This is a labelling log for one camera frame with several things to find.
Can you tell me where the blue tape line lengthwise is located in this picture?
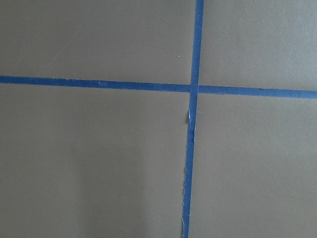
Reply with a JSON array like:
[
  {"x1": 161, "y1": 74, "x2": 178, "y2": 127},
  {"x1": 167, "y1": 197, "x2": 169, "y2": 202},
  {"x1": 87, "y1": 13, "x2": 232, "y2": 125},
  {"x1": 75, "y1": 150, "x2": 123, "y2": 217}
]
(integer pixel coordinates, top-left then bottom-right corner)
[{"x1": 181, "y1": 0, "x2": 205, "y2": 238}]

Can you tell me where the blue tape line crosswise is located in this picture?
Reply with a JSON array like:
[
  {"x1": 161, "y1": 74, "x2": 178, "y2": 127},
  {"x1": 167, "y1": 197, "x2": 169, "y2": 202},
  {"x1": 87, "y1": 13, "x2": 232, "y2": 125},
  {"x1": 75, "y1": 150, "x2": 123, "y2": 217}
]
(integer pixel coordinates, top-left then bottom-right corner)
[{"x1": 0, "y1": 76, "x2": 317, "y2": 99}]

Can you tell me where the brown paper table cover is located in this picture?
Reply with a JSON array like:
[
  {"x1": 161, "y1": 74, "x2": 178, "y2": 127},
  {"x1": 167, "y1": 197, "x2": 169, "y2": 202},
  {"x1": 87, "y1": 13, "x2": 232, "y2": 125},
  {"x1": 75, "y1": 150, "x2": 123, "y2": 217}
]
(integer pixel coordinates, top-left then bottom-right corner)
[{"x1": 0, "y1": 0, "x2": 317, "y2": 238}]

